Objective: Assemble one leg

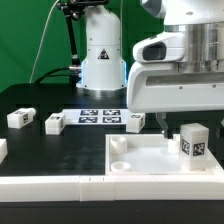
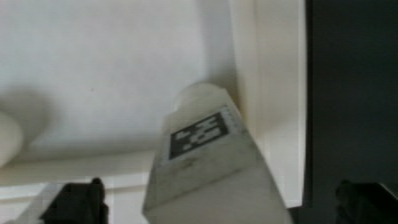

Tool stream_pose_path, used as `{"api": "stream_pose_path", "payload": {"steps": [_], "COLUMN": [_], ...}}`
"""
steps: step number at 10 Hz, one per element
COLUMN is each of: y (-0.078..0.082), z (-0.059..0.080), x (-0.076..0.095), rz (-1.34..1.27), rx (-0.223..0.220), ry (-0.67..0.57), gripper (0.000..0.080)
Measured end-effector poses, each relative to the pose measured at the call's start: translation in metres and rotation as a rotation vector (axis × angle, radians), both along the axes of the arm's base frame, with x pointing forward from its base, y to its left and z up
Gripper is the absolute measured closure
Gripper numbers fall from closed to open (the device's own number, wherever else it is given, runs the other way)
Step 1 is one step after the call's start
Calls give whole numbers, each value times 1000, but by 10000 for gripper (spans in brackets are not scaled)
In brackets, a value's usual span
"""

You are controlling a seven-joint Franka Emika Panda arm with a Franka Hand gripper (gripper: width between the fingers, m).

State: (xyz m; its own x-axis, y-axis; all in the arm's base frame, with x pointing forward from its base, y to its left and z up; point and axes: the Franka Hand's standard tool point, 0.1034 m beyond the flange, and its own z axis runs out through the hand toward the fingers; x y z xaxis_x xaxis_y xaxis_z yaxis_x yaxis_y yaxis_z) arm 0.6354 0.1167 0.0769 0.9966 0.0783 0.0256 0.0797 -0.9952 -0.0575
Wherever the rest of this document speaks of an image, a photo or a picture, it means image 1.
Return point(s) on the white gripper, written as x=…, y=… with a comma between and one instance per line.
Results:
x=173, y=73

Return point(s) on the white square table top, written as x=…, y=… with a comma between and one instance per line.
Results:
x=149, y=154

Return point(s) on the white sheet with markers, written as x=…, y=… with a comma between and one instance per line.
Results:
x=96, y=116

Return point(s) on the white U-shaped obstacle fence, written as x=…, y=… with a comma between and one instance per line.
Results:
x=112, y=187

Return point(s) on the white block at left edge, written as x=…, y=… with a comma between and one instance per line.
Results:
x=3, y=149

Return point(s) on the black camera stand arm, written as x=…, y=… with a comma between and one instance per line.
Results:
x=73, y=10

